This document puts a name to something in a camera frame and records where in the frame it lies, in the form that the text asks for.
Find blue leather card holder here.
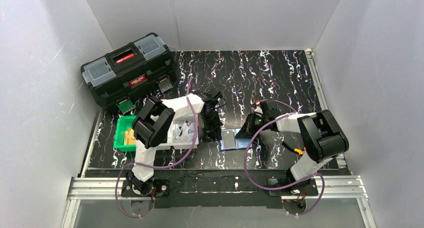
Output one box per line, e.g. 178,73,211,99
218,128,252,151

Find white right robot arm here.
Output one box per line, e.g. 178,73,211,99
235,108,349,191

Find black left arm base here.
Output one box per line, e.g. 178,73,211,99
118,179,170,197

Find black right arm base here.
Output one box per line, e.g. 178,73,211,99
266,178,319,198

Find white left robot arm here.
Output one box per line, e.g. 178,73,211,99
123,91,225,196

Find gold card in bin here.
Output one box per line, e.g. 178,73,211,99
123,128,136,145

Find white divided plastic tray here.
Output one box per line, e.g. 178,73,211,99
158,115,199,150

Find orange black pliers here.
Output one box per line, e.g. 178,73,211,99
282,141,304,156

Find green plastic bin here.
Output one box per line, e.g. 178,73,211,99
113,116,136,152

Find black grey toolbox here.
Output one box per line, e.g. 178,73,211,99
80,33,178,113

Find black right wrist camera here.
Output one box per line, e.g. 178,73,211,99
253,100,282,122

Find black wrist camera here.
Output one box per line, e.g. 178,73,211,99
253,100,282,122
197,91,226,111

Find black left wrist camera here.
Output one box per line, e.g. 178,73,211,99
197,91,226,111

